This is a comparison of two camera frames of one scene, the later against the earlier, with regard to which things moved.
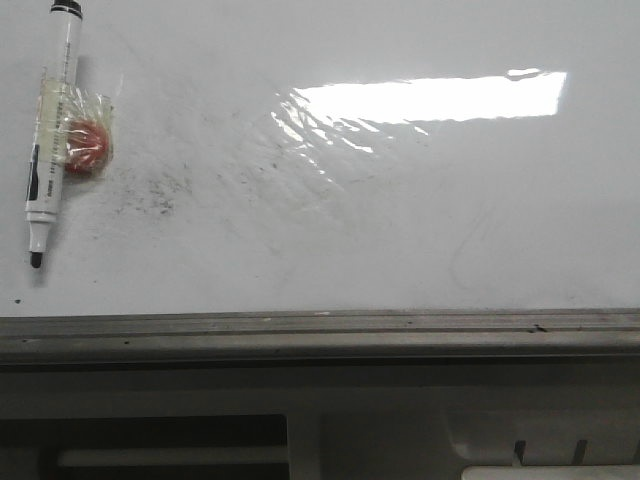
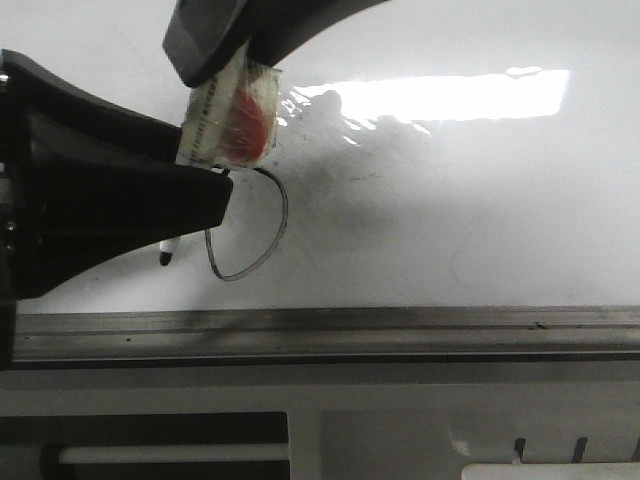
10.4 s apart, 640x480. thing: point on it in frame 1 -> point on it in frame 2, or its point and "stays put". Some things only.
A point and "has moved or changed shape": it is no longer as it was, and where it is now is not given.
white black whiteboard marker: x=49 y=138 has moved or changed shape
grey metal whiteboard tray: x=415 y=339 stays put
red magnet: x=87 y=147 has moved or changed shape
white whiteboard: x=331 y=156 stays put
